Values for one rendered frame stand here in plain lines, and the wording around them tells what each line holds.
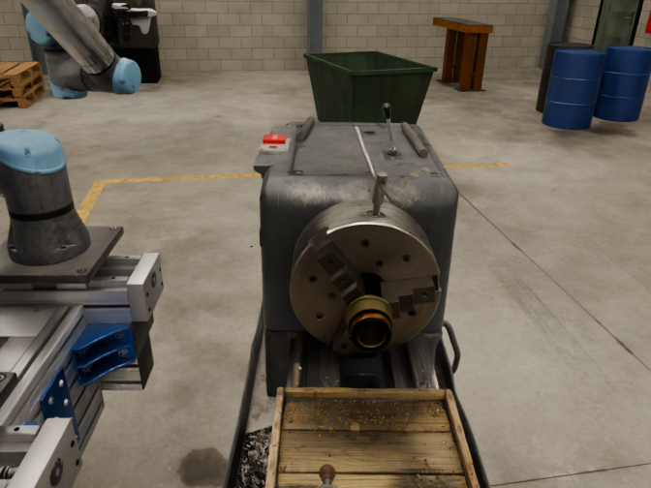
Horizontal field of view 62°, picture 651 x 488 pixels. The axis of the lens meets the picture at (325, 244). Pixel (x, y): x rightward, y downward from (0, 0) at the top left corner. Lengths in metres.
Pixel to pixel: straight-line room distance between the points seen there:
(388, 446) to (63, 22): 1.00
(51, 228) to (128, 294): 0.19
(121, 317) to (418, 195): 0.68
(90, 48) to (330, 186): 0.56
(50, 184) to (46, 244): 0.12
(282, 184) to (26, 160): 0.50
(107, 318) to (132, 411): 1.37
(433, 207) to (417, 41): 10.36
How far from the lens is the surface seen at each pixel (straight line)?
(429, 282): 1.11
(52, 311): 1.20
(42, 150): 1.12
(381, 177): 1.07
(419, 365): 1.30
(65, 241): 1.18
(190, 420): 2.45
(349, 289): 1.05
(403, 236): 1.08
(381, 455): 1.07
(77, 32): 1.22
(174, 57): 11.00
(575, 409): 2.69
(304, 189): 1.22
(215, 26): 10.91
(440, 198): 1.24
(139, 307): 1.17
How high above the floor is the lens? 1.67
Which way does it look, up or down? 26 degrees down
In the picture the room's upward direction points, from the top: 1 degrees clockwise
